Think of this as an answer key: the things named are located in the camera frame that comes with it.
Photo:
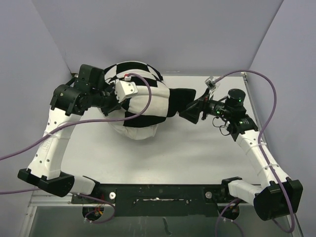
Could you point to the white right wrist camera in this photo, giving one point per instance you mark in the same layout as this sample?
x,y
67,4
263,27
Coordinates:
x,y
212,86

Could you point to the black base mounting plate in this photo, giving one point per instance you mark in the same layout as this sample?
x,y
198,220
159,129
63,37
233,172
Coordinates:
x,y
155,200

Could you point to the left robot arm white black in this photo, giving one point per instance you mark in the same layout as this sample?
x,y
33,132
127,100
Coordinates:
x,y
67,106

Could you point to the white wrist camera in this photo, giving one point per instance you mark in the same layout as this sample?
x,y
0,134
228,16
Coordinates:
x,y
212,86
125,89

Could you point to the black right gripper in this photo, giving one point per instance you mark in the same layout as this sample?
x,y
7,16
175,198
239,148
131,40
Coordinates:
x,y
194,108

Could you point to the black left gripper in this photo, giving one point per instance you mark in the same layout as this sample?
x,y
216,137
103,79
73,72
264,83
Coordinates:
x,y
115,104

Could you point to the aluminium frame rail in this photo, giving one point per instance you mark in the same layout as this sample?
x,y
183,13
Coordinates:
x,y
260,123

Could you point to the white pillow insert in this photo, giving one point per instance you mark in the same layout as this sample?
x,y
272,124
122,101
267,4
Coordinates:
x,y
133,129

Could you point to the black white checkered pillowcase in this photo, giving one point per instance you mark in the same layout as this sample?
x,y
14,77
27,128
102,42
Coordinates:
x,y
165,102

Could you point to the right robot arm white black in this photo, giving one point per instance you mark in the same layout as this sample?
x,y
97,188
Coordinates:
x,y
277,194

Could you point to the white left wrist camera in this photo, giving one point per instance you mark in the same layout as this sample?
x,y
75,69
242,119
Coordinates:
x,y
125,89

